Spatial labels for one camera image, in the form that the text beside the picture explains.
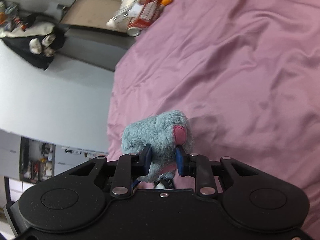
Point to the black white stitched fabric patch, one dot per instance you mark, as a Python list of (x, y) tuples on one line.
[(164, 184)]

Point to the pink bed sheet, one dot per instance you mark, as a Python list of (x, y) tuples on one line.
[(246, 75)]

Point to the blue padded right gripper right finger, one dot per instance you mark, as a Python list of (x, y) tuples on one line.
[(199, 167)]

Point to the grey pink fluffy plush toy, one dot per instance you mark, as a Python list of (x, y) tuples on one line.
[(163, 132)]

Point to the flat cardboard sheet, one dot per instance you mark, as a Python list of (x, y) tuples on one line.
[(92, 15)]

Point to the open kitchen shelf cabinet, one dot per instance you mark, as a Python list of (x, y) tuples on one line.
[(36, 160)]

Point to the clear plastic bottle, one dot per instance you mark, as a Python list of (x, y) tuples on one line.
[(119, 20)]

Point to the white paper cup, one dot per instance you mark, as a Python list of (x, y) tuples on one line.
[(133, 31)]

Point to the red plastic basket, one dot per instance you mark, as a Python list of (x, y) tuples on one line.
[(143, 13)]

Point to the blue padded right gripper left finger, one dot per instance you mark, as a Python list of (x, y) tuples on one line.
[(126, 171)]

